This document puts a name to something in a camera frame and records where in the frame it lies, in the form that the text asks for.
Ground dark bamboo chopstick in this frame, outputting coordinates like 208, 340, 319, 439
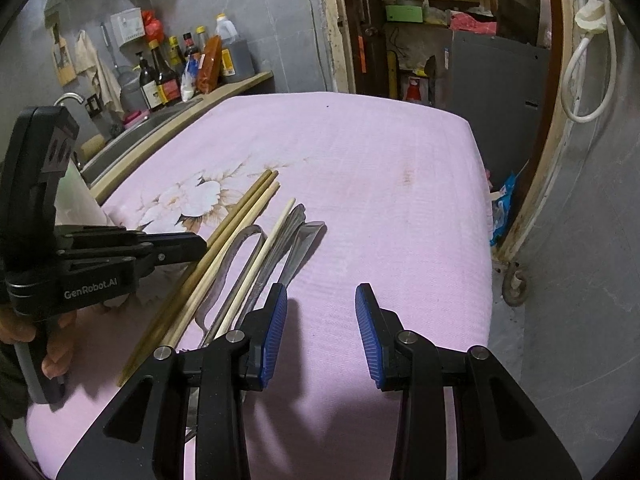
116, 170, 278, 387

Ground metal tongs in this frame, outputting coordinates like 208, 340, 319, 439
195, 224, 269, 348

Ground thin pale chopstick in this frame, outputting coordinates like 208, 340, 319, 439
213, 198, 296, 338

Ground pale bamboo chopstick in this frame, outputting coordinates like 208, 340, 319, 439
169, 181, 281, 351

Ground ornate metal fork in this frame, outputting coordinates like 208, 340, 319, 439
203, 204, 306, 346

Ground metal utensil handle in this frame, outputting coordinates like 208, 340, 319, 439
246, 220, 328, 316

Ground light bamboo chopstick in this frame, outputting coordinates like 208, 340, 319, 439
155, 170, 278, 347

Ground person's left hand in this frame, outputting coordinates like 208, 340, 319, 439
1, 304, 77, 379

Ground white utensil holder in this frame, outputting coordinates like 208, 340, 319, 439
54, 159, 114, 226

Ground red-label soy sauce bottle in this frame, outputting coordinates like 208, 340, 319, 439
149, 40, 181, 105

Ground dark sauce bottle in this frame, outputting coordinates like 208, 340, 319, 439
137, 52, 164, 112

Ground chrome sink faucet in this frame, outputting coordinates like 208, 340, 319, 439
53, 91, 85, 106

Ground orange sauce pouch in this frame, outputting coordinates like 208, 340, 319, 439
196, 35, 222, 94

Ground large dark vinegar jug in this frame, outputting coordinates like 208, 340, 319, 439
216, 13, 256, 84

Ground red plastic bag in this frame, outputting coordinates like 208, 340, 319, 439
141, 10, 165, 44

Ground pink floral table cloth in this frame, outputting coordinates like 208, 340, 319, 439
24, 91, 497, 480

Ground grey cabinet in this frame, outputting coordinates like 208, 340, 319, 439
446, 32, 549, 188

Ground white box on wall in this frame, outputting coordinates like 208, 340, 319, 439
110, 8, 145, 47

